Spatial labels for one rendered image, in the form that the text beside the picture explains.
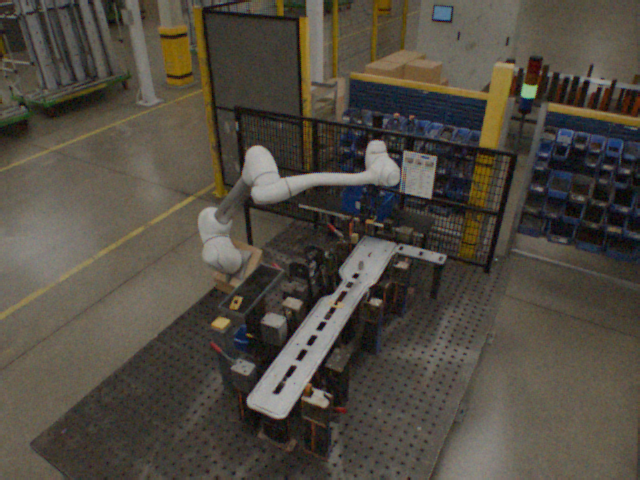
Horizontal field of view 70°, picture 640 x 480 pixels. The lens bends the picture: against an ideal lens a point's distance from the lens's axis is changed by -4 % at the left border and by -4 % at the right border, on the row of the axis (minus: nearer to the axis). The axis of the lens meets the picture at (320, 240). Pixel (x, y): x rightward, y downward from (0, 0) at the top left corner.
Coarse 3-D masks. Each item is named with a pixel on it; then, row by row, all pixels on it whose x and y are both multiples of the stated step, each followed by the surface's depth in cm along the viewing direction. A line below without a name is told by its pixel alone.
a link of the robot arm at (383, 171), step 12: (384, 156) 232; (372, 168) 225; (384, 168) 223; (396, 168) 222; (288, 180) 232; (300, 180) 233; (312, 180) 234; (324, 180) 232; (336, 180) 230; (348, 180) 228; (360, 180) 226; (372, 180) 226; (384, 180) 222; (396, 180) 223
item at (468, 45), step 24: (432, 0) 770; (456, 0) 751; (480, 0) 734; (504, 0) 716; (432, 24) 789; (456, 24) 770; (480, 24) 751; (504, 24) 733; (432, 48) 809; (456, 48) 789; (480, 48) 769; (504, 48) 751; (456, 72) 809; (480, 72) 788
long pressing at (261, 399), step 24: (360, 240) 288; (384, 240) 289; (384, 264) 269; (360, 288) 251; (312, 312) 235; (336, 312) 235; (336, 336) 222; (288, 360) 209; (312, 360) 209; (264, 384) 198; (288, 384) 198; (264, 408) 188; (288, 408) 189
